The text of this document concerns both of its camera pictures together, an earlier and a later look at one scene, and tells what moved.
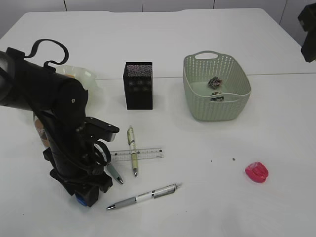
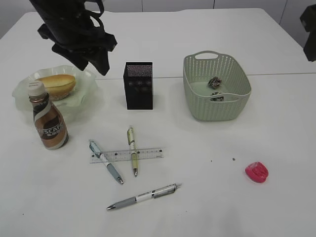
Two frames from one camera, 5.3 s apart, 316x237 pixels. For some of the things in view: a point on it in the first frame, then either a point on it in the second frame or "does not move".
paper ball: [217, 98] does not move
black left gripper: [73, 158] → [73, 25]
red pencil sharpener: [256, 172] does not move
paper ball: [214, 82] does not move
